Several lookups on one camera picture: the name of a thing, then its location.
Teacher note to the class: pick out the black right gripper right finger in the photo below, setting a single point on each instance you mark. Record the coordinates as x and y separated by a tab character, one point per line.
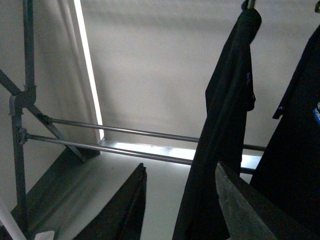
249	215

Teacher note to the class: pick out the black printed t-shirt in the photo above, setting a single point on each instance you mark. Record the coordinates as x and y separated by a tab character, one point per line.
288	173

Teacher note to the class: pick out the lower steel rack rail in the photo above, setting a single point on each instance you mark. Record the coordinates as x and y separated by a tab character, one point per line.
138	154

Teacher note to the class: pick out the brass coloured hanger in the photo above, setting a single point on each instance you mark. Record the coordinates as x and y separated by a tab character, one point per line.
248	4

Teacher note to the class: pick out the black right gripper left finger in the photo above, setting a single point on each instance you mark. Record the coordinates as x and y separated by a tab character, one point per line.
122	217

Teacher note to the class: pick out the grey metal rack frame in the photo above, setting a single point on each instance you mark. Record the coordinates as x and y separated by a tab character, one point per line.
20	100

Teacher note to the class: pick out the white pipe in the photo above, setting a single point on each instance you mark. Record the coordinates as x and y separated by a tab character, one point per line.
9	223

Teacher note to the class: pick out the upper steel rack rail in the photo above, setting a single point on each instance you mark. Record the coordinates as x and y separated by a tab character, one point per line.
125	130

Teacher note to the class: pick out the steel rack rail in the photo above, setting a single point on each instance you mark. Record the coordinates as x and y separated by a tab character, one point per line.
138	154
125	130

